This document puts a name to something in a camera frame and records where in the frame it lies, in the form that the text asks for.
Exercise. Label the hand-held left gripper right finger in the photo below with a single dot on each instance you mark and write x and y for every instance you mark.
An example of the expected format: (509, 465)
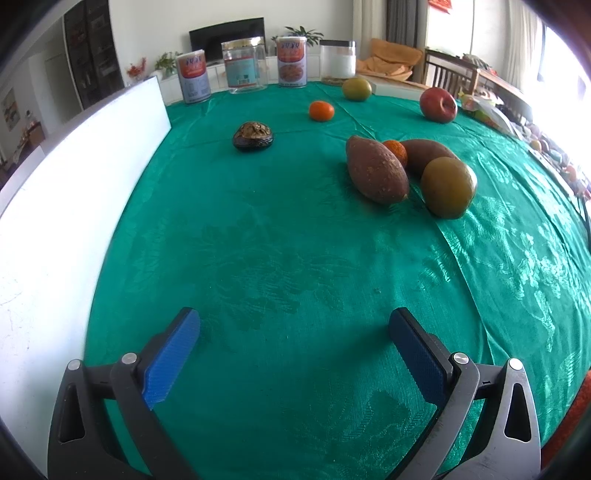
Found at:
(418, 355)

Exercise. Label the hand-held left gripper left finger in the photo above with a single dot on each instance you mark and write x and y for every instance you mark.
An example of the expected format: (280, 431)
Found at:
(173, 350)

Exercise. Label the dark brown cracked avocado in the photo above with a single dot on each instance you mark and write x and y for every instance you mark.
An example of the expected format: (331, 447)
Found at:
(253, 135)

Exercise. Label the green patterned tablecloth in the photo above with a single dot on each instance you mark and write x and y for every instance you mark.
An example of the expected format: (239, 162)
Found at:
(286, 249)

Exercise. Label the white board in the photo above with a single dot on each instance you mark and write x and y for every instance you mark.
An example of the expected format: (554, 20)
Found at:
(55, 230)

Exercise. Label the large green orange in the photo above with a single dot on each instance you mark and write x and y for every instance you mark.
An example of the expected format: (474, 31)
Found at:
(448, 187)

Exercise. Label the brown sweet potato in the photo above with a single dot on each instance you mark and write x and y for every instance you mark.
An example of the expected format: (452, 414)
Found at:
(374, 170)
(427, 152)

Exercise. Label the small orange tangerine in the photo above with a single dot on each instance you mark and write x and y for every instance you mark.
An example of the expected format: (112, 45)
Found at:
(397, 150)

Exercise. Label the pile of assorted fruit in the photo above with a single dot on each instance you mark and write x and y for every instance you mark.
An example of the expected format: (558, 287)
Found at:
(561, 161)

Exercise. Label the red apple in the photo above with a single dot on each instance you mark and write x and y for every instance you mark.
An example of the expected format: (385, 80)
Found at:
(436, 105)

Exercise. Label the colourful snack packet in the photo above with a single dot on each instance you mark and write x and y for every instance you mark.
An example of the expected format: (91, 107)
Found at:
(487, 113)

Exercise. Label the white flat box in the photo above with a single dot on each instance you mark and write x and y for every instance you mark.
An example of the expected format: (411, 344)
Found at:
(392, 87)

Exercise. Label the small green orange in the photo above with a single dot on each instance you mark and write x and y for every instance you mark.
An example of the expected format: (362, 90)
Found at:
(357, 88)

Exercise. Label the left red-labelled can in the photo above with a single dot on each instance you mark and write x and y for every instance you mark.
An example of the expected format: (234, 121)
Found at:
(194, 76)

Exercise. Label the white television cabinet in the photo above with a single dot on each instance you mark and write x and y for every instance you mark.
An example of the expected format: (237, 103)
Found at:
(217, 76)

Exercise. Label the wooden chair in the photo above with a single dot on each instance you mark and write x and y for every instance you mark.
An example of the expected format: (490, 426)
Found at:
(450, 74)

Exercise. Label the red flower arrangement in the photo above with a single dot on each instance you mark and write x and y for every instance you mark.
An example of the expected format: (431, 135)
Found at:
(137, 69)

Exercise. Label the green potted plant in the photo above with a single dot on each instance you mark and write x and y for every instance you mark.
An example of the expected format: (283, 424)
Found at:
(166, 62)

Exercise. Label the clear jar with gold lid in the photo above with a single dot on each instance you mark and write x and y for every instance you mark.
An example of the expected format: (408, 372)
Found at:
(244, 67)

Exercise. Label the orange cushion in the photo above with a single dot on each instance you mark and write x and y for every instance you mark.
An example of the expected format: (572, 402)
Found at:
(392, 57)

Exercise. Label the clear jar with black lid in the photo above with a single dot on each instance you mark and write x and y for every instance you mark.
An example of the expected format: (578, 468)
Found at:
(338, 62)

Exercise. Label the dark display cabinet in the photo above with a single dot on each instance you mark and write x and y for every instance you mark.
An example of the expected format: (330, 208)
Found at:
(92, 50)

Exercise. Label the food print can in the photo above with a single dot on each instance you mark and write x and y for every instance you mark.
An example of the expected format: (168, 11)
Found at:
(292, 62)

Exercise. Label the black television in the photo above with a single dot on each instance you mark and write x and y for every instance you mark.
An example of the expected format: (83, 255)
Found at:
(207, 39)

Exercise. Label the grey curtain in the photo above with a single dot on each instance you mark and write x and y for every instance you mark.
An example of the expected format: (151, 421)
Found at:
(400, 21)

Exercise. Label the leafy potted plant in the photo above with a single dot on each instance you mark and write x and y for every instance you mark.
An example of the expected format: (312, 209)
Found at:
(310, 34)

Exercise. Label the framed wall picture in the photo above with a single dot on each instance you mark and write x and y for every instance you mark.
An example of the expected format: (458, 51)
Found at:
(8, 108)

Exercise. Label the red wall decoration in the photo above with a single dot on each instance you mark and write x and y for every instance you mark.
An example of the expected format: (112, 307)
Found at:
(441, 4)

